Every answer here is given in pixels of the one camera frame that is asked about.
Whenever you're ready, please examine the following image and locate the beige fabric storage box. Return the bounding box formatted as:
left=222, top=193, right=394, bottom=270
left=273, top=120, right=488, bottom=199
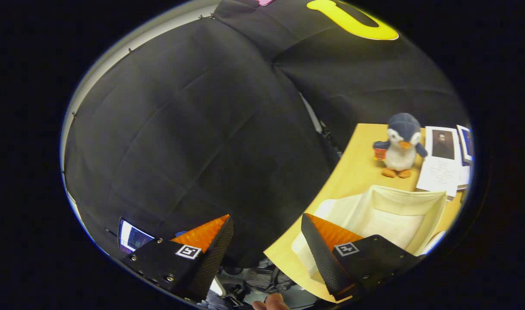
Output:
left=291, top=185, right=448, bottom=285

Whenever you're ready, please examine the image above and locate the blue penguin plush toy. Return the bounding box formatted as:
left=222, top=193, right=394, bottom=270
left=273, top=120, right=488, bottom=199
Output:
left=373, top=113, right=429, bottom=179

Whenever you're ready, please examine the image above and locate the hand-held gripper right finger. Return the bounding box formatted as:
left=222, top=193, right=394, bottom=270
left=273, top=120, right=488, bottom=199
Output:
left=300, top=212, right=424, bottom=302

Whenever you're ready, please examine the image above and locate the blue night cover book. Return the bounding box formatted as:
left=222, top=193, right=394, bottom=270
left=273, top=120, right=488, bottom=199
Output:
left=456, top=125, right=475, bottom=166

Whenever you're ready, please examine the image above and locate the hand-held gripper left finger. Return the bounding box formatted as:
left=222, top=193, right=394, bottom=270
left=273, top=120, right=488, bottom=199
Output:
left=120, top=214, right=235, bottom=302

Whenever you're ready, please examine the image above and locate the blue lit monitor screen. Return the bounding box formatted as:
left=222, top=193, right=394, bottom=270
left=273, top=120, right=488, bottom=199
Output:
left=118, top=218, right=155, bottom=254

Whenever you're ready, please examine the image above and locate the white portrait cover book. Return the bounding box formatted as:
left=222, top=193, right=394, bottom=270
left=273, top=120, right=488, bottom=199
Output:
left=416, top=126, right=462, bottom=198

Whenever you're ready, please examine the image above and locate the white stand pole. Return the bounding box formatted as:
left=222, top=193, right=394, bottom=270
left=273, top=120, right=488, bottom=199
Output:
left=298, top=92, right=324, bottom=135

